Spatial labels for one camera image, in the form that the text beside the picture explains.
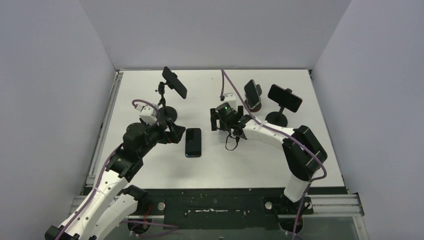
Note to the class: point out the black mounting base plate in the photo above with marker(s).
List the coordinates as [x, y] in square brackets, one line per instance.
[223, 208]

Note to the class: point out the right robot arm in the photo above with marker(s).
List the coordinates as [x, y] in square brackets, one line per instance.
[303, 152]

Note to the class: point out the aluminium frame rail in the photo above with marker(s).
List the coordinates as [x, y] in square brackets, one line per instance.
[97, 160]

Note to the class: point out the brown round base phone stand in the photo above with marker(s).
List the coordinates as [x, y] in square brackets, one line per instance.
[259, 105]

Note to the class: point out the black pole phone stand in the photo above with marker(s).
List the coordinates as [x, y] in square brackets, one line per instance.
[277, 118]
[166, 112]

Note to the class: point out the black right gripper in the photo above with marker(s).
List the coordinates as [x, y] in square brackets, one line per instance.
[218, 119]

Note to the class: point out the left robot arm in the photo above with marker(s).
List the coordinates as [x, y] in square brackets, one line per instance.
[112, 198]

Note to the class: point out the clear-case phone on round stand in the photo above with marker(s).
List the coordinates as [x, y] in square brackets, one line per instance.
[251, 93]

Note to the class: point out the red-edged black phone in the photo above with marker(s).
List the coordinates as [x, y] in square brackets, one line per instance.
[285, 98]

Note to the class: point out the black smartphone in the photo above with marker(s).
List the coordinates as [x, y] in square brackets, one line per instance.
[193, 142]

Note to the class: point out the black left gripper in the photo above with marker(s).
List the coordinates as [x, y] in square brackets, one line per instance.
[174, 134]

